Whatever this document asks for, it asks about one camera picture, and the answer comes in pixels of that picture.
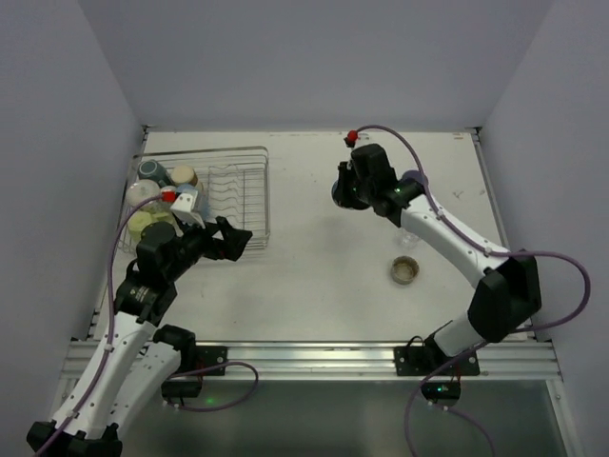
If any dark teal mug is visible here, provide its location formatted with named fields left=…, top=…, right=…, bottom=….
left=137, top=160, right=173, bottom=188

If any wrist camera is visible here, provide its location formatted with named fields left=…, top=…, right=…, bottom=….
left=170, top=190, right=208, bottom=227
left=344, top=129, right=372, bottom=149

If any beige brown cup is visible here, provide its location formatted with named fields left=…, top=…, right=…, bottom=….
left=170, top=165, right=200, bottom=189

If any lavender plastic cup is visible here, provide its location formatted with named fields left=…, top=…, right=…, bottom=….
left=402, top=169, right=428, bottom=185

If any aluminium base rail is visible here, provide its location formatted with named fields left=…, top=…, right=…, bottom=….
left=61, top=338, right=565, bottom=382

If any dark blue mug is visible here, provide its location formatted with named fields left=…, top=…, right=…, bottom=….
left=331, top=181, right=356, bottom=197

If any clear glass cup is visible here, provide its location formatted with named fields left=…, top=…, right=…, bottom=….
left=395, top=228, right=420, bottom=249

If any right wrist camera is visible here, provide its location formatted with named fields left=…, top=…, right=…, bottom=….
left=344, top=129, right=372, bottom=149

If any white patterned cup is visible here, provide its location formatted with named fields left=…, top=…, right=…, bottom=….
left=126, top=179, right=161, bottom=208

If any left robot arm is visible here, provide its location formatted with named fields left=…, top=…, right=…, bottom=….
left=27, top=217, right=252, bottom=456

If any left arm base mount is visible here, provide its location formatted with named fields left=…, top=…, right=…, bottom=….
left=161, top=346, right=228, bottom=406

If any speckled ceramic cup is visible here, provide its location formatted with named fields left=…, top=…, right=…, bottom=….
left=389, top=256, right=420, bottom=286

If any metal wire dish rack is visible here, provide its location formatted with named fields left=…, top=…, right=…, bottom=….
left=127, top=146, right=270, bottom=250

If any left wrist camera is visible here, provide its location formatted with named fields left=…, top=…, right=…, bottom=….
left=170, top=190, right=208, bottom=227

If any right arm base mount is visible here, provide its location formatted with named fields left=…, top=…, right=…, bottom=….
left=393, top=335, right=481, bottom=407

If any light blue cup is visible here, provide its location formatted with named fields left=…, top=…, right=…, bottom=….
left=175, top=184, right=210, bottom=222

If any yellow-green cup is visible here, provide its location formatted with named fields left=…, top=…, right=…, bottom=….
left=127, top=210, right=174, bottom=244

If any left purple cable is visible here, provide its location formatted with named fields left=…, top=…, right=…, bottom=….
left=32, top=189, right=175, bottom=453

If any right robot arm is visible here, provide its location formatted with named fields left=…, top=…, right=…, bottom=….
left=332, top=142, right=541, bottom=359

